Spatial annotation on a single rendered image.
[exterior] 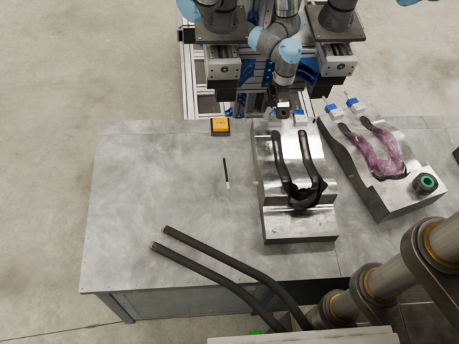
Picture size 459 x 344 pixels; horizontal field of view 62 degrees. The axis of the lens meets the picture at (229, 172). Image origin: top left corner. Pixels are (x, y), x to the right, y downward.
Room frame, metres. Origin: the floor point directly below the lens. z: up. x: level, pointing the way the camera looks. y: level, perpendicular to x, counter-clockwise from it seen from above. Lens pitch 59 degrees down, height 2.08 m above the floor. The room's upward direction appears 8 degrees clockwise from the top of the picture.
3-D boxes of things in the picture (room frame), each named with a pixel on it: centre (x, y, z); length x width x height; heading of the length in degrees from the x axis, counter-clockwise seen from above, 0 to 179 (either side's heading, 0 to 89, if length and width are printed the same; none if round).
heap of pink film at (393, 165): (0.90, -0.57, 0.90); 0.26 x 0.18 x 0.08; 28
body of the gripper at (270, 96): (0.99, -0.14, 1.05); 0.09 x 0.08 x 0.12; 11
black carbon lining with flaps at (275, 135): (0.77, -0.24, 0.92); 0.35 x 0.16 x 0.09; 11
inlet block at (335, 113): (1.11, -0.39, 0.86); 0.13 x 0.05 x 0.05; 28
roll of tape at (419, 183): (0.75, -0.71, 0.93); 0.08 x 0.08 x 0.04
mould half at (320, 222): (0.75, -0.24, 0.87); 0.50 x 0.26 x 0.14; 11
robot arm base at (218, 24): (1.33, 0.12, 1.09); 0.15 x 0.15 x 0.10
